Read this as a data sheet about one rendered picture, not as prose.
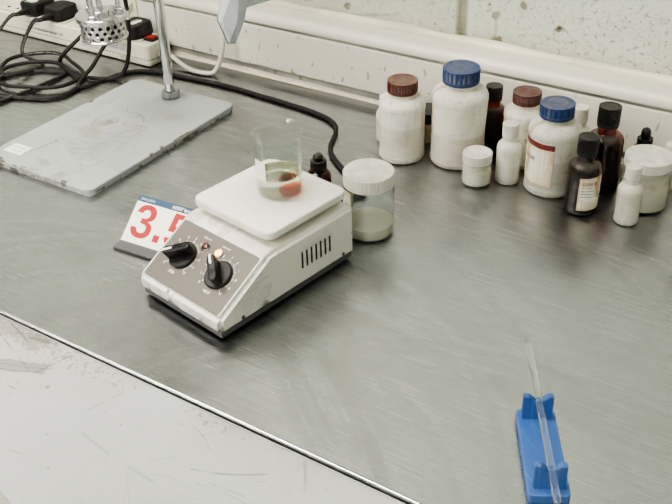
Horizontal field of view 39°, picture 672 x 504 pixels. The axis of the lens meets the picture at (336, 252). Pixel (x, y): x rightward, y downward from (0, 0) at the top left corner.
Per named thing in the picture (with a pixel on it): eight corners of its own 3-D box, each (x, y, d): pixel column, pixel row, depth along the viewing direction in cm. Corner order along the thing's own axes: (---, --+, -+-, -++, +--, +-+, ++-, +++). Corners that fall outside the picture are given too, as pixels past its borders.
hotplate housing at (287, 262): (222, 344, 93) (214, 278, 89) (141, 293, 101) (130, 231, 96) (368, 249, 107) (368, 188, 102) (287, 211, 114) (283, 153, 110)
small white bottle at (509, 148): (517, 187, 117) (522, 129, 113) (492, 184, 118) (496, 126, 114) (520, 175, 120) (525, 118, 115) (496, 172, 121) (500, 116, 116)
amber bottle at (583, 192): (556, 208, 113) (565, 136, 107) (575, 196, 115) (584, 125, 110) (584, 220, 110) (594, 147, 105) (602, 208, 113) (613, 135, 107)
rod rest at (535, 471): (570, 505, 75) (575, 473, 73) (527, 504, 75) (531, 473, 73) (553, 417, 83) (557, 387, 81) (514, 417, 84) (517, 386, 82)
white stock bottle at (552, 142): (566, 172, 120) (576, 89, 114) (581, 197, 115) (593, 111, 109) (517, 175, 120) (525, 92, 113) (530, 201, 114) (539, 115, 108)
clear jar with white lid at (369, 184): (395, 216, 112) (395, 157, 108) (394, 244, 107) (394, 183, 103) (345, 216, 113) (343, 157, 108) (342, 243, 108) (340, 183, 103)
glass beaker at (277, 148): (293, 210, 98) (289, 141, 93) (247, 202, 100) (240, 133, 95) (315, 183, 103) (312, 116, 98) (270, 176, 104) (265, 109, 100)
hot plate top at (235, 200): (269, 243, 94) (268, 235, 93) (191, 204, 101) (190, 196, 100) (349, 196, 101) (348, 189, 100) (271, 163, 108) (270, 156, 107)
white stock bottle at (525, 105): (495, 167, 122) (500, 96, 116) (505, 148, 126) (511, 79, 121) (537, 174, 120) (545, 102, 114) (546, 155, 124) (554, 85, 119)
